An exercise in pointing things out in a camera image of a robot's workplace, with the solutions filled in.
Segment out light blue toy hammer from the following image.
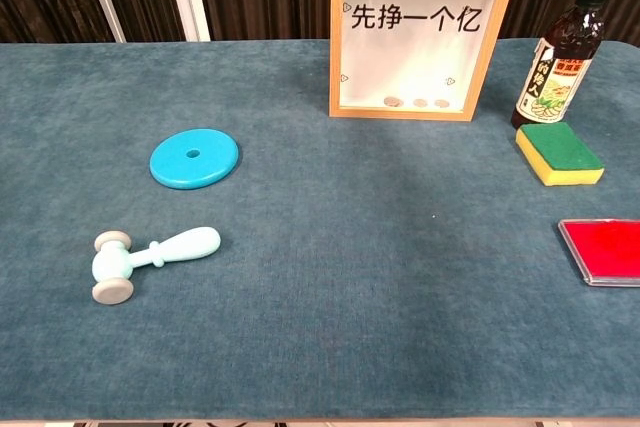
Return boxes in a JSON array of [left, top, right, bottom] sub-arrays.
[[91, 226, 222, 306]]

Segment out dark sauce bottle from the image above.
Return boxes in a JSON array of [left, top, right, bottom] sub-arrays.
[[509, 0, 610, 131]]

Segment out red ink pad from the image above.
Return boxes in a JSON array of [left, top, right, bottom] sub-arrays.
[[557, 218, 640, 288]]

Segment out green yellow sponge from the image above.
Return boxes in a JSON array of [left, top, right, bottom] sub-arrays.
[[515, 121, 606, 188]]

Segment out blue disc with hole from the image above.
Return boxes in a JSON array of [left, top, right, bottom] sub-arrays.
[[149, 128, 240, 191]]

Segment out wooden frame coin bank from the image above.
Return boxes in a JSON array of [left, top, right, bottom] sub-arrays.
[[328, 0, 520, 123]]

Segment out blue velvet tablecloth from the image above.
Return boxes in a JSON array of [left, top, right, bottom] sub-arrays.
[[0, 36, 640, 421]]

